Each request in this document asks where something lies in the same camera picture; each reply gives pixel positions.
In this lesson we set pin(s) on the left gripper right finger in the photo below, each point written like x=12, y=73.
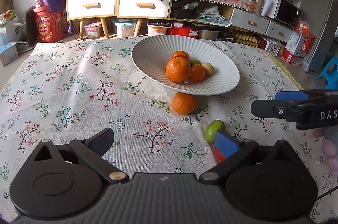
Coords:
x=249, y=163

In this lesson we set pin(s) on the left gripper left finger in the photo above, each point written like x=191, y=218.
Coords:
x=79, y=162

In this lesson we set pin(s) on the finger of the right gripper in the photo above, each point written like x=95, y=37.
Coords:
x=303, y=94
x=277, y=109

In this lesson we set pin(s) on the red tomato with calyx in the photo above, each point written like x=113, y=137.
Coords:
x=220, y=152

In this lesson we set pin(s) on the green round fruit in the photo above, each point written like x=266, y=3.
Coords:
x=211, y=130

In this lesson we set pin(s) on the pale yellow small fruit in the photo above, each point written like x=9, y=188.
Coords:
x=209, y=69

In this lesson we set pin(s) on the orange persimmon fruit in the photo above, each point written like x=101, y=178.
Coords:
x=197, y=73

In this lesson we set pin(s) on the large orange mandarin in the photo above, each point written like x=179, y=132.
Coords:
x=178, y=70

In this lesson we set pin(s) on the smooth red tomato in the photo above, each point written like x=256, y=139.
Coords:
x=181, y=56

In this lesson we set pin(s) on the gloved right hand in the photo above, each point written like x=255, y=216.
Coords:
x=328, y=145

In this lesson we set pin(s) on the blue plastic stool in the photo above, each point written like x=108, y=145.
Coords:
x=327, y=79

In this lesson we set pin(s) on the floral tablecloth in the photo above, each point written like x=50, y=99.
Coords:
x=70, y=90

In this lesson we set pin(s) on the orange mandarin near plate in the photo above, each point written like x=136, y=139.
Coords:
x=183, y=104

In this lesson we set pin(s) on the white microwave oven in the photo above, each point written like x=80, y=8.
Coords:
x=282, y=11

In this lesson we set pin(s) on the grey refrigerator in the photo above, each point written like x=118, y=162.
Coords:
x=321, y=15

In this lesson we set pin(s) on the small green fruit in plate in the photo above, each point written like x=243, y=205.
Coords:
x=194, y=61

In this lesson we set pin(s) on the white ribbed plate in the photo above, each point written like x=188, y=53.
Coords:
x=151, y=55

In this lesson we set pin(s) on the low white drawer cabinet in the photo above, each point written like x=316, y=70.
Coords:
x=247, y=20

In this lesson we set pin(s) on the small orange fruit in plate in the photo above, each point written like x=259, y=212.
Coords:
x=181, y=53

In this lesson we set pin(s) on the red gift bag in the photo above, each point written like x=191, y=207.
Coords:
x=49, y=24

